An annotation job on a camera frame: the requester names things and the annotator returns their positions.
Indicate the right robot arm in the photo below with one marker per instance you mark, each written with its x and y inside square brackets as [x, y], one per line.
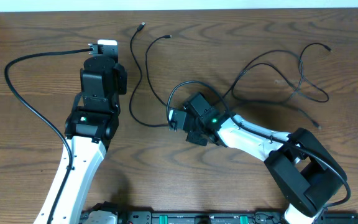
[303, 169]

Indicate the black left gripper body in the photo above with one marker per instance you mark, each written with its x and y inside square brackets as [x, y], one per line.
[120, 78]

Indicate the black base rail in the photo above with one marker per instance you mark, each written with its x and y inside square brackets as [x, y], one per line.
[107, 212]

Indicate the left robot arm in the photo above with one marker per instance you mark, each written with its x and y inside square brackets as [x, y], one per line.
[88, 129]

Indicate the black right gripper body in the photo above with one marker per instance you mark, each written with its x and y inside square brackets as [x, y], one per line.
[196, 136]

